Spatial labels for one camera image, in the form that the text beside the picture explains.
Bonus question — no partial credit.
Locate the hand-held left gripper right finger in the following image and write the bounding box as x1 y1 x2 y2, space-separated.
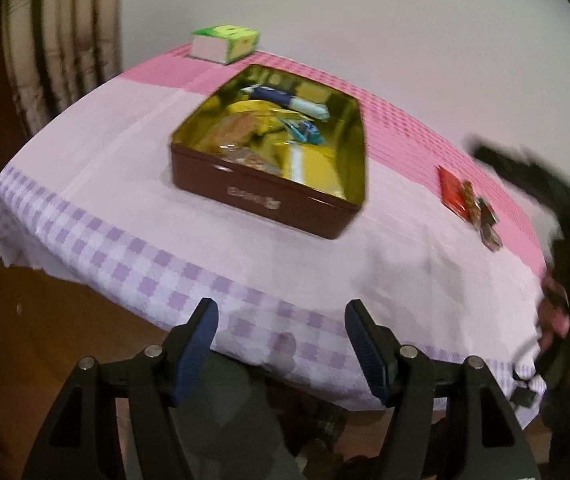
344 299 541 480

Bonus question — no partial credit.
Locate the maroon tin box gold interior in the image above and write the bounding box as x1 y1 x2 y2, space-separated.
169 63 369 240

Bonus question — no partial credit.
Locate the red packet of peanuts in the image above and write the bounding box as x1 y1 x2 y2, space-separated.
438 166 481 221

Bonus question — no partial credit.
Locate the dark blue snack packet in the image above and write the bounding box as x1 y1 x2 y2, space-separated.
247 85 296 107

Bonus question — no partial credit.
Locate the person's right hand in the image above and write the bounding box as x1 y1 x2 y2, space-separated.
538 272 570 351

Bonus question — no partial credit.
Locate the green tissue box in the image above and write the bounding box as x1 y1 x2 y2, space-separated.
187 24 261 66

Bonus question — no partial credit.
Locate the brown snack packet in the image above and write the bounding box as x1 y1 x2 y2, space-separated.
480 225 504 252

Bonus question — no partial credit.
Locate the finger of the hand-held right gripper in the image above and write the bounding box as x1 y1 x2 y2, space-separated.
468 132 570 218

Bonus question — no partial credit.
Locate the pink and purple checked tablecloth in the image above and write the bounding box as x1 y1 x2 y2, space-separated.
0 42 551 413

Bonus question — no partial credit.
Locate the beige patterned curtain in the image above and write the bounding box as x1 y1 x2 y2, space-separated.
0 0 126 136

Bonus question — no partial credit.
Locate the gold foil snack packet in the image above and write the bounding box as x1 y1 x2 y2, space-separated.
227 100 291 136

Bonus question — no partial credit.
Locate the small blue striped snack packet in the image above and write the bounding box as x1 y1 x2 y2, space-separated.
280 119 326 145

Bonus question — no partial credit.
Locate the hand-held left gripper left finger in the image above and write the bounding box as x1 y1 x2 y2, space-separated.
21 297 219 480

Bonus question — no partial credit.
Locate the light blue snack packet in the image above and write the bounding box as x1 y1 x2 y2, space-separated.
287 96 331 122

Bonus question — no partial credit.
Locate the clear packet of orange snacks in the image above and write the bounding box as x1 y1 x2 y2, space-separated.
200 112 286 176

